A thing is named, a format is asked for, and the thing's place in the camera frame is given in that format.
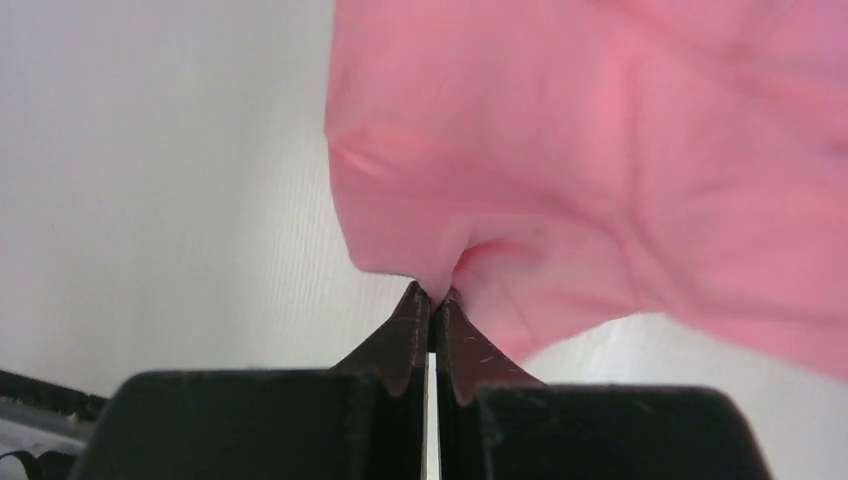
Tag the pink t shirt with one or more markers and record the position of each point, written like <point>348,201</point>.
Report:
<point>565,163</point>

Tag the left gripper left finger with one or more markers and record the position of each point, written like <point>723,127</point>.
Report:
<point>363,418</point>

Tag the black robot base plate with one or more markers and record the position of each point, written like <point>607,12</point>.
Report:
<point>44,427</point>

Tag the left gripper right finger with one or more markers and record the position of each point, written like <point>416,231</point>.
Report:
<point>497,421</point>

